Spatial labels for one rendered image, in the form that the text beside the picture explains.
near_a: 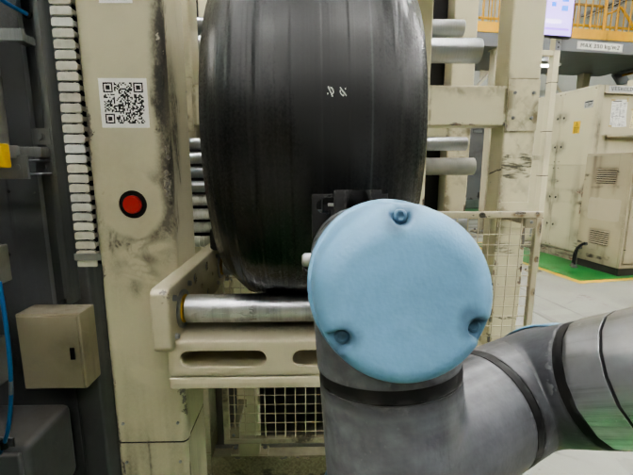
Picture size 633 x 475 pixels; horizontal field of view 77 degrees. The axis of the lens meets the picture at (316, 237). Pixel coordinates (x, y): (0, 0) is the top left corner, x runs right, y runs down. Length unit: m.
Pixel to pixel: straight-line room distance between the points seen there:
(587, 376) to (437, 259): 0.13
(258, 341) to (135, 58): 0.48
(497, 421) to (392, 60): 0.39
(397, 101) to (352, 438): 0.38
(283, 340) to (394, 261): 0.48
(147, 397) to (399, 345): 0.70
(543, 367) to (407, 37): 0.39
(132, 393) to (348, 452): 0.66
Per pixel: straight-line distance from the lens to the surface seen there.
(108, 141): 0.74
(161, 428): 0.86
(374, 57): 0.50
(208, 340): 0.64
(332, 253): 0.16
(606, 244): 5.19
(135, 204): 0.72
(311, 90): 0.48
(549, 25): 4.79
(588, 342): 0.27
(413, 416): 0.20
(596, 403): 0.27
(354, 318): 0.16
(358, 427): 0.20
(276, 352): 0.63
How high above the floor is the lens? 1.12
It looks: 10 degrees down
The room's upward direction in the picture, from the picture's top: straight up
